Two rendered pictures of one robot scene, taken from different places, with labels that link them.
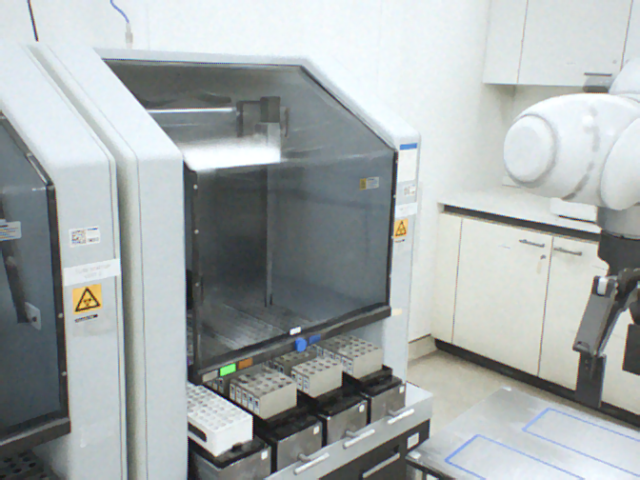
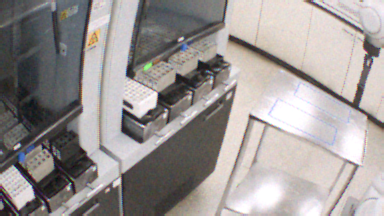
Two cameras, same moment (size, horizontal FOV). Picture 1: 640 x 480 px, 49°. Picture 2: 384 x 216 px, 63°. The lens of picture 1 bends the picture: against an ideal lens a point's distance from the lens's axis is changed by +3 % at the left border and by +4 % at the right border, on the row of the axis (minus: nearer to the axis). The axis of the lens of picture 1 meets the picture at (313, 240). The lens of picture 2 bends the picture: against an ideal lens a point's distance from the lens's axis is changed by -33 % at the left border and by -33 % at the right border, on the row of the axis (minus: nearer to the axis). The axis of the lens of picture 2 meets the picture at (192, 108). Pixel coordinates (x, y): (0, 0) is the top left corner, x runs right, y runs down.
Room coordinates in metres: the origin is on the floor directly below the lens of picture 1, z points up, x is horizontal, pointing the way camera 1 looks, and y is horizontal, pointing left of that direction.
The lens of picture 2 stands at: (0.10, 0.43, 1.71)
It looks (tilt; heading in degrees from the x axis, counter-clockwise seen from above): 35 degrees down; 341
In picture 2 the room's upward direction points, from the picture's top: 11 degrees clockwise
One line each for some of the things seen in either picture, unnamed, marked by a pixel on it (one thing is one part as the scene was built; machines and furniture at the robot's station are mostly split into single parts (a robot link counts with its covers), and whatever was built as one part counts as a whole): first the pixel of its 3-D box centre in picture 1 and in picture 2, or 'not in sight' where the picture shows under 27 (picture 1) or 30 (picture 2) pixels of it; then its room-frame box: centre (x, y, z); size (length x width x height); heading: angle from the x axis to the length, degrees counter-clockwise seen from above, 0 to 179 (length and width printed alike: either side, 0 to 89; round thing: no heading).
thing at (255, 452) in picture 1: (163, 411); (94, 88); (1.51, 0.35, 0.78); 0.73 x 0.14 x 0.09; 44
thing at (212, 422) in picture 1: (194, 411); (117, 89); (1.41, 0.26, 0.83); 0.30 x 0.10 x 0.06; 44
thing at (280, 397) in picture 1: (275, 399); (164, 79); (1.44, 0.08, 0.85); 0.12 x 0.02 x 0.06; 134
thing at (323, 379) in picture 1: (323, 379); (187, 64); (1.55, -0.03, 0.85); 0.12 x 0.02 x 0.06; 133
